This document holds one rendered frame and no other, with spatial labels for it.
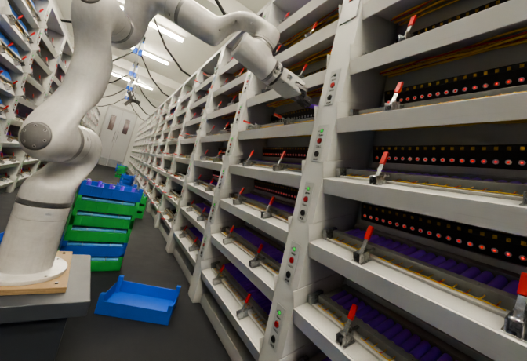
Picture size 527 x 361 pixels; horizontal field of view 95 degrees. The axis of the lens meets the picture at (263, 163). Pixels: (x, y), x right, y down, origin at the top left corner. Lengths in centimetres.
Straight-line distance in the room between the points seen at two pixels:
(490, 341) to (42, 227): 97
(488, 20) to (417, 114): 21
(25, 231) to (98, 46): 53
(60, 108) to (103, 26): 25
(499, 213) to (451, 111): 21
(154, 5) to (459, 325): 105
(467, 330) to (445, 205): 20
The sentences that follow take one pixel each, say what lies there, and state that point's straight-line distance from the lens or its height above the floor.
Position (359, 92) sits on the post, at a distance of 88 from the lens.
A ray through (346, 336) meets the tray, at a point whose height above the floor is 39.
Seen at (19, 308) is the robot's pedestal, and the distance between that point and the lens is 84.
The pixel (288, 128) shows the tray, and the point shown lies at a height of 92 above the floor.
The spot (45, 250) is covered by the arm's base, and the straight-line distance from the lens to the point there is 91.
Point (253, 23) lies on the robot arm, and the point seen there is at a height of 116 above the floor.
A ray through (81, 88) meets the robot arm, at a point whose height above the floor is 81.
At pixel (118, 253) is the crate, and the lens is 169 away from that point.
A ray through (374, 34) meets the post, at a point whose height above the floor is 126.
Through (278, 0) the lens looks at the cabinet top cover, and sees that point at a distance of 167.
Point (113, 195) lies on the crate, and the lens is 159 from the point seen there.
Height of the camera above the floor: 67
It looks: 5 degrees up
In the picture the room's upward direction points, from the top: 14 degrees clockwise
